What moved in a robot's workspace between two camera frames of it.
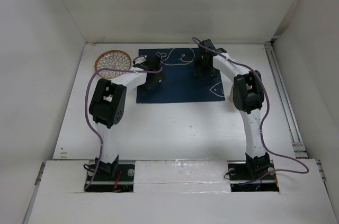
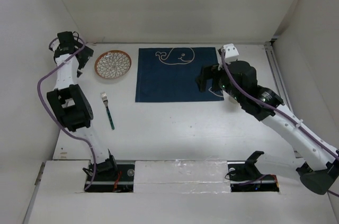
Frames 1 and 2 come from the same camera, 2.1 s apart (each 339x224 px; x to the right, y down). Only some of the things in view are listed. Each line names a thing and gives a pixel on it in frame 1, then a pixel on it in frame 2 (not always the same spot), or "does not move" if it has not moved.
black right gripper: [198, 61] → [207, 72]
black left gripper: [158, 77] → [86, 54]
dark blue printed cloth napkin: [180, 84] does not move
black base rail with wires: [240, 180] does not move
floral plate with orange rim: [113, 59] does not move
